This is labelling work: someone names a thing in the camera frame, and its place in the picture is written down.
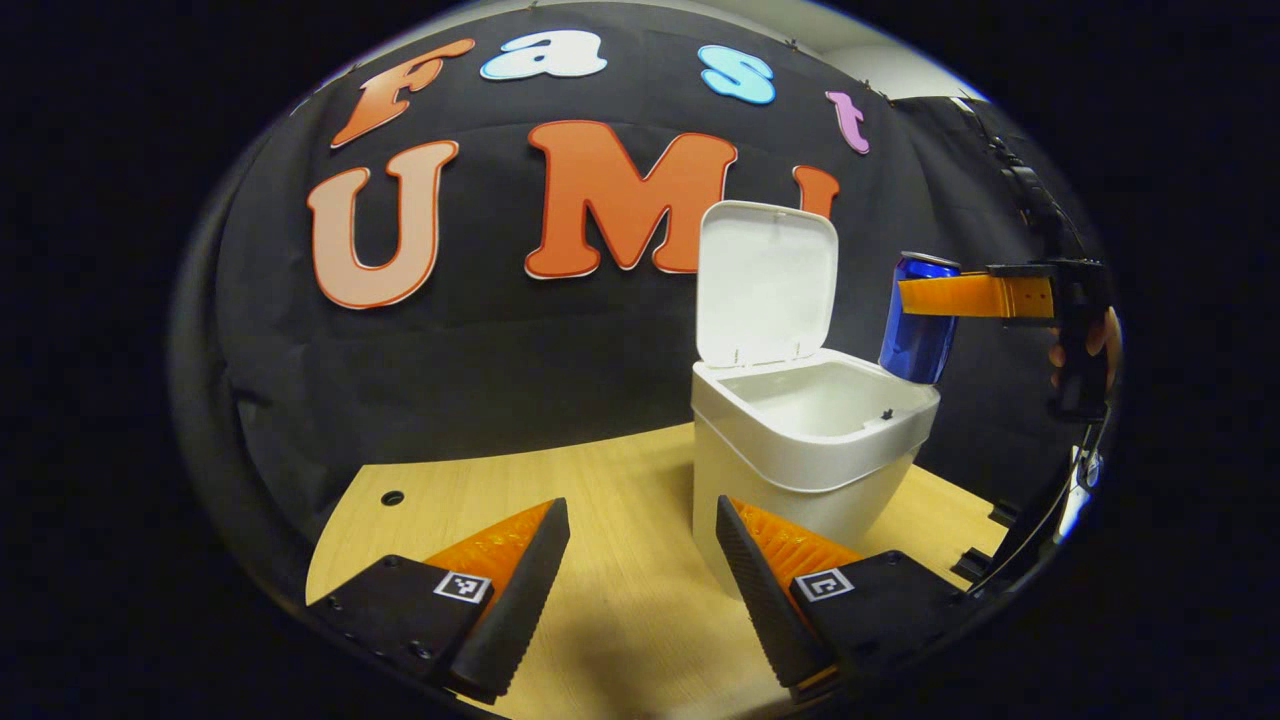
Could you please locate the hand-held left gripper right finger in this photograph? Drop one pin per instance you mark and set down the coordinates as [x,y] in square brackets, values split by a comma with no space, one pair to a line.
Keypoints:
[760,590]

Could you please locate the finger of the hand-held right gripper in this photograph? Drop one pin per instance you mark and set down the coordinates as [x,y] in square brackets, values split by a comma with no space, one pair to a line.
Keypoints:
[970,296]

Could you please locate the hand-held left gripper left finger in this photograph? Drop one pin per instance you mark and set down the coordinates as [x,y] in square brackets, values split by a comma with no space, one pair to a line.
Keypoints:
[520,600]

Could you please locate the blue pop can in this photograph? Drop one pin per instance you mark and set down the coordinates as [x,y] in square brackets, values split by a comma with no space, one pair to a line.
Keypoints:
[915,345]

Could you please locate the white desktop garbage bin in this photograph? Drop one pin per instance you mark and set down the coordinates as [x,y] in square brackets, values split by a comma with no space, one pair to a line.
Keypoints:
[800,460]

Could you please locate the wooden desktop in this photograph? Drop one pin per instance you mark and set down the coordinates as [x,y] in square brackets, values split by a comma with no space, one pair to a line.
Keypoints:
[620,560]

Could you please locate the black backdrop cloth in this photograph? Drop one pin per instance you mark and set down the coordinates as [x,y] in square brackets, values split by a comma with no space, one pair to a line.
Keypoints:
[500,350]

